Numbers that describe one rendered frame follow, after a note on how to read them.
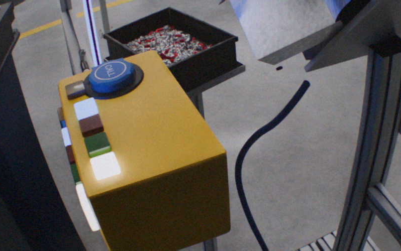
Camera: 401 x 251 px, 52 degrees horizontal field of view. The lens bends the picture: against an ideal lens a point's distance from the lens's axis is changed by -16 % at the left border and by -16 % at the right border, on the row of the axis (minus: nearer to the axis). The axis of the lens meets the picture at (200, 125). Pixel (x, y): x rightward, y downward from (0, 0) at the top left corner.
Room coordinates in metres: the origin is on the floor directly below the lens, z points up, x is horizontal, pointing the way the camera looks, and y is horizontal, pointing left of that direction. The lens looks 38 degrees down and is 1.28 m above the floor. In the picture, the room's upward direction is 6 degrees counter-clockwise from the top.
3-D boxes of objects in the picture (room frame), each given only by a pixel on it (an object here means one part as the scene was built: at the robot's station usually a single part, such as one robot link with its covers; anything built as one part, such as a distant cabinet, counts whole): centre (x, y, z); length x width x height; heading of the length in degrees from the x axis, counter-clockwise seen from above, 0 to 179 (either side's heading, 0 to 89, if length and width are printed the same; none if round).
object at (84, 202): (0.22, 0.09, 1.04); 0.02 x 0.01 x 0.03; 18
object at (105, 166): (0.23, 0.07, 1.08); 0.02 x 0.02 x 0.01; 18
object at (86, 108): (0.29, 0.09, 1.08); 0.02 x 0.02 x 0.01; 18
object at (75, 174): (0.24, 0.09, 1.04); 0.02 x 0.01 x 0.03; 18
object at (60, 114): (0.32, 0.12, 1.04); 0.02 x 0.01 x 0.03; 18
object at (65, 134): (0.29, 0.11, 1.04); 0.02 x 0.01 x 0.03; 18
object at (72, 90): (0.32, 0.10, 1.08); 0.02 x 0.02 x 0.01; 18
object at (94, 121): (0.27, 0.08, 1.08); 0.02 x 0.02 x 0.01; 18
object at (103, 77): (0.34, 0.07, 1.08); 0.04 x 0.04 x 0.02
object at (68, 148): (0.26, 0.10, 1.04); 0.02 x 0.01 x 0.03; 18
